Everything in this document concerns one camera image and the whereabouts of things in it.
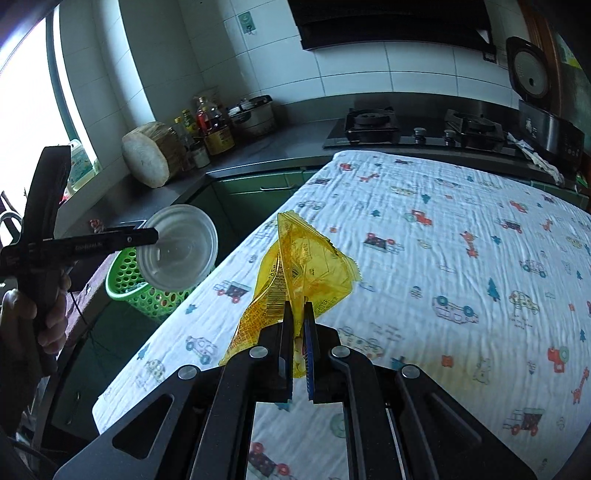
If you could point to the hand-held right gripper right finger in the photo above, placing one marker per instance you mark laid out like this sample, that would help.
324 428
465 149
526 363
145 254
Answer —
310 360

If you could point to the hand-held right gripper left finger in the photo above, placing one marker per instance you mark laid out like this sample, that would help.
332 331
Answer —
277 353

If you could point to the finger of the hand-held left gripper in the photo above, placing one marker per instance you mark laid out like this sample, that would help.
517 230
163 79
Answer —
111 240

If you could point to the green perforated plastic basket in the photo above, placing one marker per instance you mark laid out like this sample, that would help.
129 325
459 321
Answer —
129 281

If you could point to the clear plastic lid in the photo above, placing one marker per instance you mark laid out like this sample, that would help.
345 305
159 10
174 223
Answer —
180 251

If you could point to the yellow plastic wrapper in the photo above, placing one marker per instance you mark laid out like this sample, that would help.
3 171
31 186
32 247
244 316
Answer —
300 258

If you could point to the person's left forearm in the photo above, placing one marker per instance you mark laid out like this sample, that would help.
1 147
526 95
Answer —
16 383

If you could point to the person's left hand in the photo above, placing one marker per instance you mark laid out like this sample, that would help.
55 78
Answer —
51 318

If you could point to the large white detergent jug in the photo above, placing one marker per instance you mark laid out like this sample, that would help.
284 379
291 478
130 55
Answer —
81 164

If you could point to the round wooden chopping block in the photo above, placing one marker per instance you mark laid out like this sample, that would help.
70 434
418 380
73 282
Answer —
150 154

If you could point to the cluster of condiment bottles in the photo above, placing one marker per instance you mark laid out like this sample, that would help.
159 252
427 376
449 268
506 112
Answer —
207 134

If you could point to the green kitchen cabinet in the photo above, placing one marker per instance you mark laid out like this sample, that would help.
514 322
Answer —
258 189

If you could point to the white printed cloth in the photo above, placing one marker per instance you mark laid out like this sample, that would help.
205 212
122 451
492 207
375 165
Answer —
438 258

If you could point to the black gas stove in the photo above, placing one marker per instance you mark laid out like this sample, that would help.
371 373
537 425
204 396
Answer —
415 131

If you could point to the white rag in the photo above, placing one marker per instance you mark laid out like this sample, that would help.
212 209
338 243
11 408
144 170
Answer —
535 157

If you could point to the black rice cooker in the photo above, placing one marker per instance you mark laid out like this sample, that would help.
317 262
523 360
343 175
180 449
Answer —
540 120

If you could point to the black range hood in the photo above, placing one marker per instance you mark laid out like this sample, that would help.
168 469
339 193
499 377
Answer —
392 23

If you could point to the green wall hook sticker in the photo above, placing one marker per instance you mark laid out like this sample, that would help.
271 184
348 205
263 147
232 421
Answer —
247 23

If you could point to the wall socket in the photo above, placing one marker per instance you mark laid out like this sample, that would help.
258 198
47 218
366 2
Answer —
489 53

